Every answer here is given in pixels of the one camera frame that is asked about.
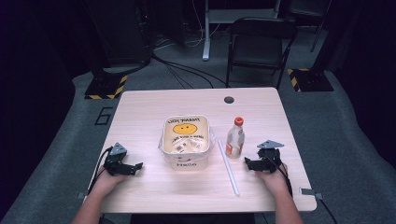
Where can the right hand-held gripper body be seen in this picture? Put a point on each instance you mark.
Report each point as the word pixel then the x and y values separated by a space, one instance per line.
pixel 268 160

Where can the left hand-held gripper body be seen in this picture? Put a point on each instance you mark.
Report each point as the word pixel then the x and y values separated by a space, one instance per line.
pixel 115 163

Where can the person's right hand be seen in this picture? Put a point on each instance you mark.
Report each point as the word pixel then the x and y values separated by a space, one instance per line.
pixel 274 179

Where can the person's left hand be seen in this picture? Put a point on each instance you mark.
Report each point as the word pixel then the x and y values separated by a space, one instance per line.
pixel 107 182

